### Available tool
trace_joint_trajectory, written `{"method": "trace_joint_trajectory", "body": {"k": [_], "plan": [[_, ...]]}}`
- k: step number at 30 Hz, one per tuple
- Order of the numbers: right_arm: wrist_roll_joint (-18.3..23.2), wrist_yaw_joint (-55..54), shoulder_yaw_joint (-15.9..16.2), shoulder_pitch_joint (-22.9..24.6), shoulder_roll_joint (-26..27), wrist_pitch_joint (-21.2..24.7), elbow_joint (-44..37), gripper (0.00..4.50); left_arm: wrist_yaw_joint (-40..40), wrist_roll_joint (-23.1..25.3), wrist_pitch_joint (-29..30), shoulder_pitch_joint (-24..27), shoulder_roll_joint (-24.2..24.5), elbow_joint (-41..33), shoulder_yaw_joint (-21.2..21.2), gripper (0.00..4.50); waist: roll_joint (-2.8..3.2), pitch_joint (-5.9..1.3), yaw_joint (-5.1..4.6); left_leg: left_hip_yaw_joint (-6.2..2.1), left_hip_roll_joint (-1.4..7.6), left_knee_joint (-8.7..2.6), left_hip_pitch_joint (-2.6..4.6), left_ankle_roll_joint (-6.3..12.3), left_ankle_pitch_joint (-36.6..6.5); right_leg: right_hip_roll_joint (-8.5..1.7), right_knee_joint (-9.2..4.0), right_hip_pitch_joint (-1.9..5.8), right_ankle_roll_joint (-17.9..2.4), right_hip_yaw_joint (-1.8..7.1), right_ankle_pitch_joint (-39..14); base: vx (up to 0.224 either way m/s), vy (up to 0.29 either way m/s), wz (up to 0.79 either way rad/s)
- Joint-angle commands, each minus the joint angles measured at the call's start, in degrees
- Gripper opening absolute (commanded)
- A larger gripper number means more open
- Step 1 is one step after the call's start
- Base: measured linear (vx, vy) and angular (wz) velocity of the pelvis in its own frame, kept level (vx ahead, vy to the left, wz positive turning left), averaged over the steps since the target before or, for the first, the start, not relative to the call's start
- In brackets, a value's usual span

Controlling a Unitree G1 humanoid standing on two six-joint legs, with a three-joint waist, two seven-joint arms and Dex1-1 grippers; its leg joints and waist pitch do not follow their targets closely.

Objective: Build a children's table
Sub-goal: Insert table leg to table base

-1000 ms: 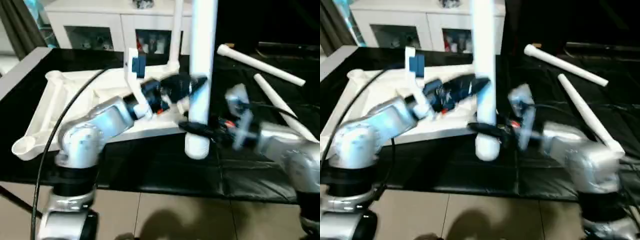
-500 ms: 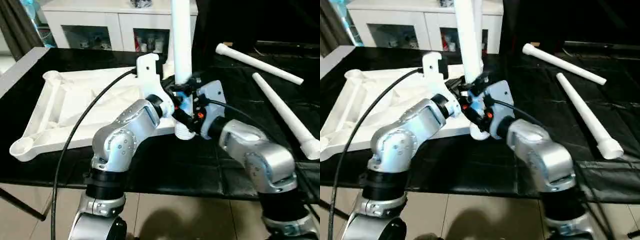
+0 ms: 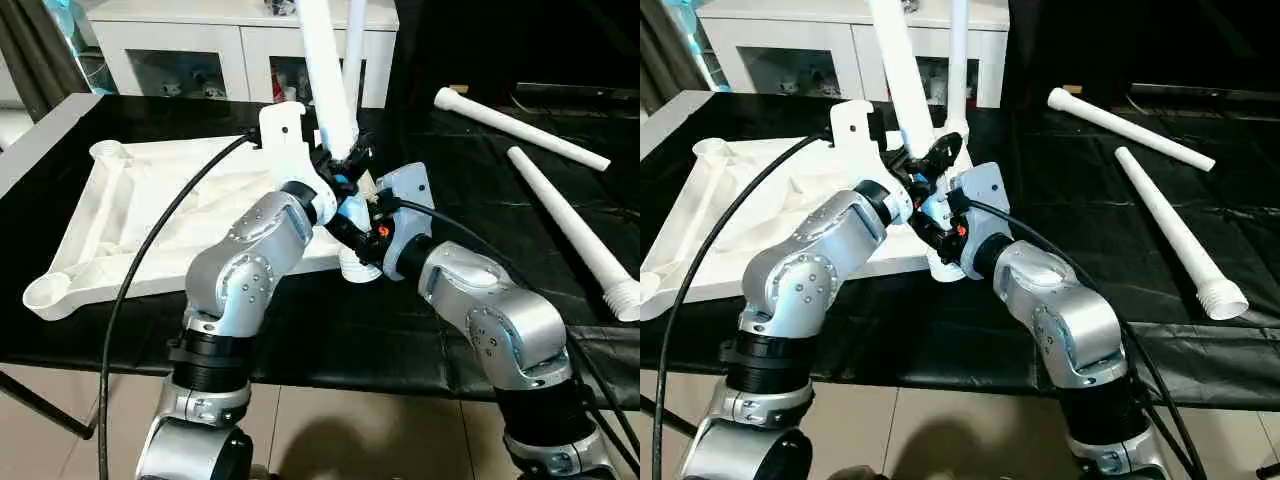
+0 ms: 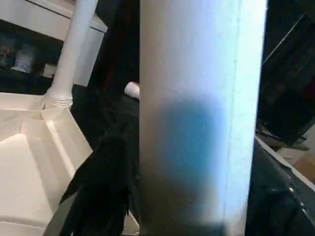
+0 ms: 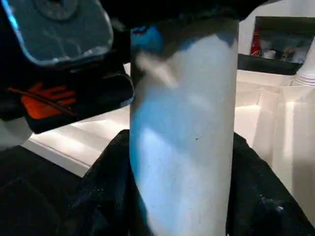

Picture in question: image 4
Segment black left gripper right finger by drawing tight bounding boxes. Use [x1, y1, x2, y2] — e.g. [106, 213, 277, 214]
[245, 138, 315, 236]

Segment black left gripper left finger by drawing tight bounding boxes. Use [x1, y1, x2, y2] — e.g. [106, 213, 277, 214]
[58, 125, 141, 236]

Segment white plastic table top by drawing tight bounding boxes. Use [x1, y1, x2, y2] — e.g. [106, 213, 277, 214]
[0, 92, 139, 236]

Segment white plastic table leg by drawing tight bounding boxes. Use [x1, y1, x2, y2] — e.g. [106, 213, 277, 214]
[124, 82, 141, 100]
[45, 0, 99, 110]
[139, 0, 268, 236]

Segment black work mat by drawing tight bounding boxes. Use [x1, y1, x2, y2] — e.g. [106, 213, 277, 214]
[71, 84, 143, 153]

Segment white glass door cabinet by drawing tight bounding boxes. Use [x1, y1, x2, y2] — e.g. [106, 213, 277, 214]
[0, 0, 108, 88]

